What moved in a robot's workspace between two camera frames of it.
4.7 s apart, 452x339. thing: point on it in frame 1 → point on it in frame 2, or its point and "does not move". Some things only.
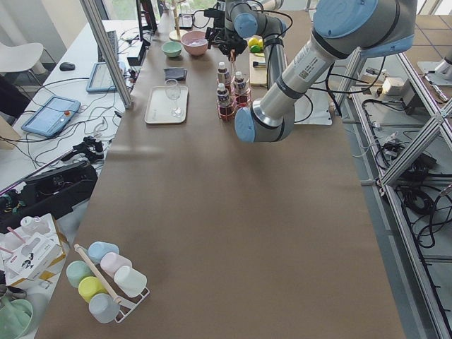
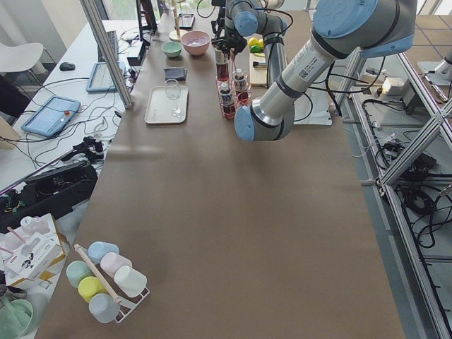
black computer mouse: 67,66 does not move
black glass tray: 186,21 does not move
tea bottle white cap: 222,86 → 222,65
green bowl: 171,49 does not move
